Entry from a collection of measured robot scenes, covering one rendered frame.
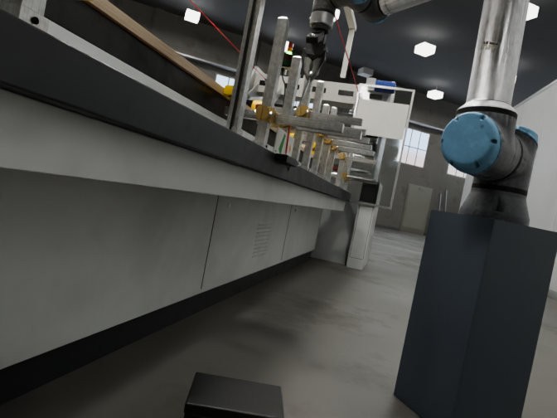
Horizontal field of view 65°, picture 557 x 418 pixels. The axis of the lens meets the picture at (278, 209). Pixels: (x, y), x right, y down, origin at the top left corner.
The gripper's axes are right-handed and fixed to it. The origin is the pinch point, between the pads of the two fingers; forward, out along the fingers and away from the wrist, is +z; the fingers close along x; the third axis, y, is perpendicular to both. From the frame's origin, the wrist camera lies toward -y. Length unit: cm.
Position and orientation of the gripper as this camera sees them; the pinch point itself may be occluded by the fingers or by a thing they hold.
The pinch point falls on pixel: (309, 77)
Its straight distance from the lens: 174.8
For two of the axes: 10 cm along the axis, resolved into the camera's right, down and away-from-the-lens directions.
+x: -9.4, -1.9, 2.7
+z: -1.9, 9.8, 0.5
